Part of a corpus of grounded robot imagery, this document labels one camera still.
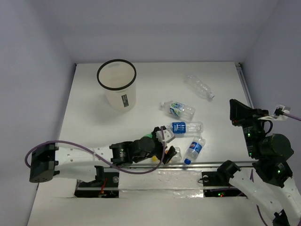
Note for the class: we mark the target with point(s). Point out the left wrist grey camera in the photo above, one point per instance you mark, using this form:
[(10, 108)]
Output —
[(166, 136)]

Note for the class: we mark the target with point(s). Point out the aluminium rail front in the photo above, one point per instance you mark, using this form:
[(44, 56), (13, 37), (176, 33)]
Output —
[(81, 159)]

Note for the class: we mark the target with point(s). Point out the clear bottle green white label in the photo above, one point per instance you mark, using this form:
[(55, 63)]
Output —
[(178, 110)]

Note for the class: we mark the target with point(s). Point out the green plastic bottle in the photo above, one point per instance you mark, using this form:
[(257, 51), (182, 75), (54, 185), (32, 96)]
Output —
[(148, 135)]

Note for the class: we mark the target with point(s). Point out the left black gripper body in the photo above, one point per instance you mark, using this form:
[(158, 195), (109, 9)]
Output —
[(162, 146)]

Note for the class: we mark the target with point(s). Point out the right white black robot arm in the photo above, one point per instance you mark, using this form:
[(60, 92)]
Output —
[(271, 154)]

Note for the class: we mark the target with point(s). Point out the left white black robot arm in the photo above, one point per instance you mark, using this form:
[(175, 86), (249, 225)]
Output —
[(41, 159)]

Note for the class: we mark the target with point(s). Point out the aluminium rail right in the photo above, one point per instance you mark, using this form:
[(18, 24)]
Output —
[(244, 84)]

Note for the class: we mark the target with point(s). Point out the white bin with black rim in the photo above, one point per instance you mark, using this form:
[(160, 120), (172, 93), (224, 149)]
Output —
[(118, 77)]

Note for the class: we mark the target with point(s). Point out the aluminium rail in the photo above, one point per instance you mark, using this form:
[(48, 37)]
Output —
[(81, 159), (244, 84)]

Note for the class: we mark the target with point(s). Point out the clear bottle blue cap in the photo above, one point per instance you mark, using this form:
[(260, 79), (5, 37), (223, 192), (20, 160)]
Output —
[(194, 149)]

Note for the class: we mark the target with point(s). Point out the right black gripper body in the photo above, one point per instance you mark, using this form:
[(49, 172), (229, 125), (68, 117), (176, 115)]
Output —
[(251, 127)]

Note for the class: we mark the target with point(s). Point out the clear bottle dark blue label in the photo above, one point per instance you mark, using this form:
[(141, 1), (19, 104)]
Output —
[(186, 129)]

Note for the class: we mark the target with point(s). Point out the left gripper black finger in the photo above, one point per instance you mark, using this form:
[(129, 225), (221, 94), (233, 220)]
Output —
[(169, 155), (158, 131)]

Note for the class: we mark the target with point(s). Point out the clear plastic bottle white cap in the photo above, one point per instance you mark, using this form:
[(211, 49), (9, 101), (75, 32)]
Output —
[(199, 87)]

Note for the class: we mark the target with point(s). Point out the clear bottle yellow cap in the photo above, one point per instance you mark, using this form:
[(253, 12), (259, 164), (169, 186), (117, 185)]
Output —
[(174, 159)]

